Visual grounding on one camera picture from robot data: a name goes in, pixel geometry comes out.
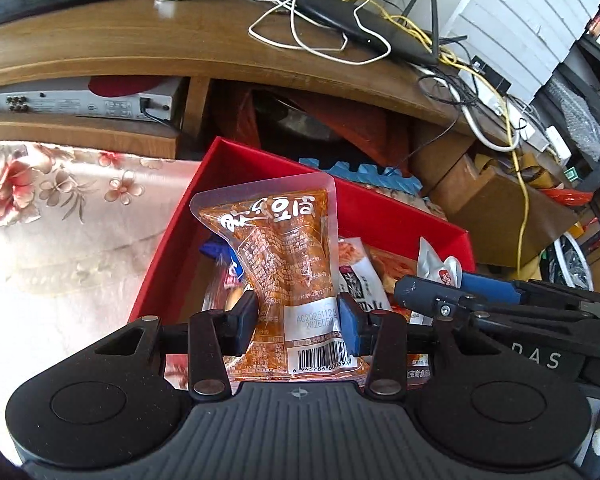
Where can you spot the black metal shelf rack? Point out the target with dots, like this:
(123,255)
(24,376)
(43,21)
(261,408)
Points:
(571,99)

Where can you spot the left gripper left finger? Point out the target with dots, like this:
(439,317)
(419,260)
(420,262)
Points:
(213,334)

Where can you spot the red cardboard box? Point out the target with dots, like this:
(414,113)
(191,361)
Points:
(378,220)

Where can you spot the brown cardboard box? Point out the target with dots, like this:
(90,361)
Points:
(506,226)

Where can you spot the black router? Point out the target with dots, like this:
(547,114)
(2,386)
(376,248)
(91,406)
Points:
(388,35)

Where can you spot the floral beige tablecloth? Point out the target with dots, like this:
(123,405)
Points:
(78,229)

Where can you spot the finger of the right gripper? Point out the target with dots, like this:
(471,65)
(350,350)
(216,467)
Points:
(432,299)
(531,293)

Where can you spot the white red snack packet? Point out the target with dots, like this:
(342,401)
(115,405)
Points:
(358,277)

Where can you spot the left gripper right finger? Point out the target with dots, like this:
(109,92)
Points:
(382,335)

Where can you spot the round cake in clear wrapper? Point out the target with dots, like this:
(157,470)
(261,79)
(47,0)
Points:
(223,293)

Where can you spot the orange spicy snack pouch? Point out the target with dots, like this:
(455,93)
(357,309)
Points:
(285,234)

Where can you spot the white power strip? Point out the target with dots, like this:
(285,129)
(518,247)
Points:
(524,118)

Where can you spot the silver white snack pouch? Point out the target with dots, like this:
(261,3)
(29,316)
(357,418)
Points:
(431,267)

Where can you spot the blue wafer biscuit pack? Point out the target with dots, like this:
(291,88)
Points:
(223,254)

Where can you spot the silver AV receiver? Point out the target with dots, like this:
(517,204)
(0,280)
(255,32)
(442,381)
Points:
(121,97)

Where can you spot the wooden TV stand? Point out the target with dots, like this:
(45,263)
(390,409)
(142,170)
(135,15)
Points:
(204,40)

